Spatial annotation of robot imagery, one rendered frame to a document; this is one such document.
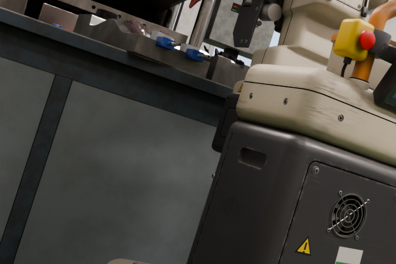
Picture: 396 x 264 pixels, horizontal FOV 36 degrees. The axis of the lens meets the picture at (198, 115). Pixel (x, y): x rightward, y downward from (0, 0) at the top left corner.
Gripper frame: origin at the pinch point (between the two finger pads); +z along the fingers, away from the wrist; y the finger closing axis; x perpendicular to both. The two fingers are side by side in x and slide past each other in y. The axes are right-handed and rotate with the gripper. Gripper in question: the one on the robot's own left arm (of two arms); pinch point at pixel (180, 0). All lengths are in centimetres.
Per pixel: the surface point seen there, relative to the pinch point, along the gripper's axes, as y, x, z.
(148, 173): -8, 22, 47
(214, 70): -19.2, 5.8, 14.6
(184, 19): -161, -350, 106
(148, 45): 6.7, 11.1, 12.9
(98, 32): 13.7, -14.8, 24.0
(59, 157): 18, 19, 52
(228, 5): -58, -85, 15
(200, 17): -42, -71, 22
